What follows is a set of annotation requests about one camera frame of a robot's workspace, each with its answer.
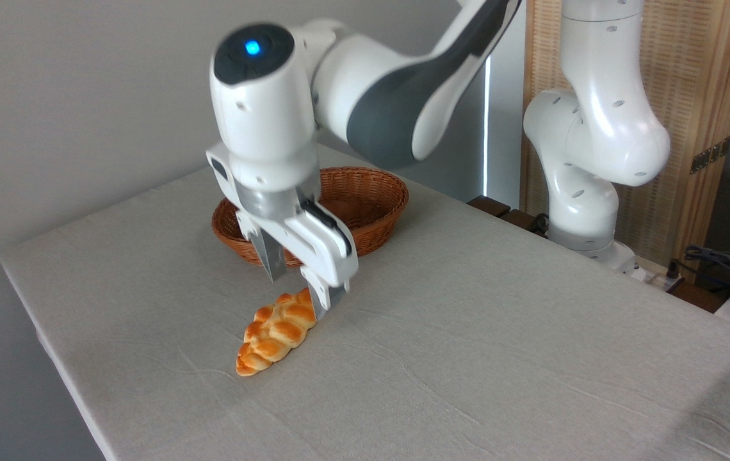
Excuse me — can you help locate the beige tablecloth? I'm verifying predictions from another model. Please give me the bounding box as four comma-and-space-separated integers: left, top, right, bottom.
0, 142, 730, 461

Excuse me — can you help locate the dark wooden block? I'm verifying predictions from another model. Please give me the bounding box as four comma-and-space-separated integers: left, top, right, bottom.
499, 208, 548, 236
467, 195, 512, 218

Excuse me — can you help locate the braided bread loaf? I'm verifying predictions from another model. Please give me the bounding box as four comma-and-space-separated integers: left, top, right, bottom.
236, 287, 318, 377

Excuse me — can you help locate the brass screen hinge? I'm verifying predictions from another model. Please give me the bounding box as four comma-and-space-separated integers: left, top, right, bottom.
690, 136, 730, 175

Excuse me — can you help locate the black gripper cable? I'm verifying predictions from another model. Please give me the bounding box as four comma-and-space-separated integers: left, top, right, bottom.
301, 200, 350, 255

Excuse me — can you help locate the black cable bundle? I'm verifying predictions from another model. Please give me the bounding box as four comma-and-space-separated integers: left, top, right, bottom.
669, 245, 730, 303

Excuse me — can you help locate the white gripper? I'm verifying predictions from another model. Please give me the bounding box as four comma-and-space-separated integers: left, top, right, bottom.
236, 200, 360, 321

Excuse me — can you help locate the white power strip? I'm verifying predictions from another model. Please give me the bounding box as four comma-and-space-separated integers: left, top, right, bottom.
621, 256, 686, 293

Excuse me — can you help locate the brown wicker basket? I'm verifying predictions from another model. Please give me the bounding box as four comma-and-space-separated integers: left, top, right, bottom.
211, 166, 409, 267

